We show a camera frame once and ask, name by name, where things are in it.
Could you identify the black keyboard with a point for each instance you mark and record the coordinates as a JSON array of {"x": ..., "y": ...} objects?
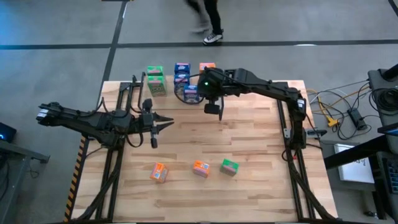
[{"x": 392, "y": 175}]

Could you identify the black device with blue light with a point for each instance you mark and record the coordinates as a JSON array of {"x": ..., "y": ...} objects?
[{"x": 7, "y": 132}]

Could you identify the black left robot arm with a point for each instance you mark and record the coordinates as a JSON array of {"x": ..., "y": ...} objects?
[{"x": 102, "y": 124}]

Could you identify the person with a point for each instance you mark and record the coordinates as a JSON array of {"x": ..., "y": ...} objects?
[{"x": 214, "y": 15}]

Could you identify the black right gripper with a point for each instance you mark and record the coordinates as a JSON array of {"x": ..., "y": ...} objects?
[{"x": 211, "y": 84}]

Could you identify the black power adapter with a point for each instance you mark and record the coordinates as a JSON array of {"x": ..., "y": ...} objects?
[{"x": 357, "y": 119}]

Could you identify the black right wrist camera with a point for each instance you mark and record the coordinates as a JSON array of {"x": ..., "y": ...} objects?
[{"x": 212, "y": 109}]

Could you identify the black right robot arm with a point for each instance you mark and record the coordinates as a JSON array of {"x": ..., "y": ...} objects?
[{"x": 264, "y": 85}]

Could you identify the yellow black hazard strip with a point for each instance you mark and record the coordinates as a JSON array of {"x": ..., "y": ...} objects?
[{"x": 76, "y": 180}]

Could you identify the black metal beam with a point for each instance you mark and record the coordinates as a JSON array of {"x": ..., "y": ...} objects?
[{"x": 351, "y": 154}]

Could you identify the dark grey equipment case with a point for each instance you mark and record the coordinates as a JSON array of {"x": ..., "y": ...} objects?
[{"x": 376, "y": 84}]

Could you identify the orange Frosted Mini Wheats box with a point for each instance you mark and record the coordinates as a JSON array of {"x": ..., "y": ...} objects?
[
  {"x": 201, "y": 169},
  {"x": 206, "y": 66},
  {"x": 159, "y": 172}
]

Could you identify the laptop with blue screen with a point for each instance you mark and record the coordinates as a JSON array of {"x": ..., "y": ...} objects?
[{"x": 390, "y": 130}]

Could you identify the blue Frosted Flakes cereal box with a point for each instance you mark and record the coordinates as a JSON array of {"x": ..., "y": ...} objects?
[
  {"x": 191, "y": 93},
  {"x": 181, "y": 79},
  {"x": 182, "y": 68}
]

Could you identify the green Apple Jacks cereal box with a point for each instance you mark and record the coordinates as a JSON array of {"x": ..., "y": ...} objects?
[
  {"x": 157, "y": 87},
  {"x": 155, "y": 71},
  {"x": 229, "y": 167}
]

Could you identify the white board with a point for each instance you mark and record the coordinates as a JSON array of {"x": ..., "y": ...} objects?
[{"x": 354, "y": 169}]

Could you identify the grey side table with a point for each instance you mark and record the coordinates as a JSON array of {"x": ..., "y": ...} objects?
[{"x": 18, "y": 152}]

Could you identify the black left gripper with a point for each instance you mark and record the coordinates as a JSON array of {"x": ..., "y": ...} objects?
[{"x": 147, "y": 124}]

